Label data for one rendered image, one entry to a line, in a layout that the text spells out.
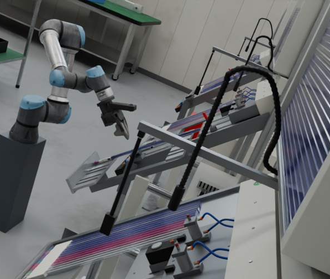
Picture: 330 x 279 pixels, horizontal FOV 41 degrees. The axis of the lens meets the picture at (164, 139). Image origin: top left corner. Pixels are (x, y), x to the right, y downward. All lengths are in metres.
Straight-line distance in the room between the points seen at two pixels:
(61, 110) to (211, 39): 4.61
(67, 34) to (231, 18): 4.59
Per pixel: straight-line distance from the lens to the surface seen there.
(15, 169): 2.45
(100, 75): 2.01
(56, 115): 2.40
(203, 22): 6.79
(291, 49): 1.88
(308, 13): 1.87
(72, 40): 2.37
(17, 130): 2.40
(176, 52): 6.90
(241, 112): 1.97
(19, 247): 2.58
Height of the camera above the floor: 1.61
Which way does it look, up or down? 20 degrees down
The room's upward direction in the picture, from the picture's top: 21 degrees clockwise
